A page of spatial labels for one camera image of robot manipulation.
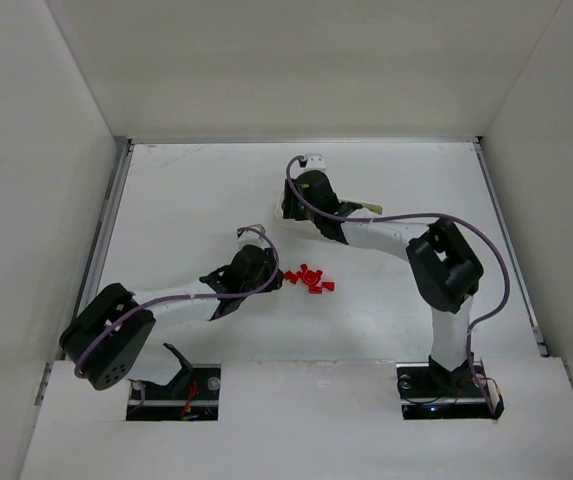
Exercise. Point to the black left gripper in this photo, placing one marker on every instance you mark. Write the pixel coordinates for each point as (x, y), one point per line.
(271, 270)

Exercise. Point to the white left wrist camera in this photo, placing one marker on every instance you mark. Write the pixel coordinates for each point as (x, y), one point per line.
(252, 235)

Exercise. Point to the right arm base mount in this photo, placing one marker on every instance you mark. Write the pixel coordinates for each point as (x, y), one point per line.
(428, 392)

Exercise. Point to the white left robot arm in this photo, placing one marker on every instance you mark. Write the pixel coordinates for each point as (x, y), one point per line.
(106, 339)

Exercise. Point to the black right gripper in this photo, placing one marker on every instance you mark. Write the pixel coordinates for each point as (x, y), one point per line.
(289, 201)

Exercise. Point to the red lego pile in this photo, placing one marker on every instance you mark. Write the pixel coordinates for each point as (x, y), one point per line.
(312, 279)

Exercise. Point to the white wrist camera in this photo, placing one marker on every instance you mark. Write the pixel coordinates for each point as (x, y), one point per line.
(252, 235)
(313, 161)

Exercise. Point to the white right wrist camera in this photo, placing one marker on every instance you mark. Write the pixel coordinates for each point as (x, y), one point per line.
(313, 161)

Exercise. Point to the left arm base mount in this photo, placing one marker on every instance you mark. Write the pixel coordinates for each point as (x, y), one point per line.
(192, 395)

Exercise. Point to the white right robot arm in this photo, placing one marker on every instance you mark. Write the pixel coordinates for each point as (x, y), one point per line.
(445, 269)

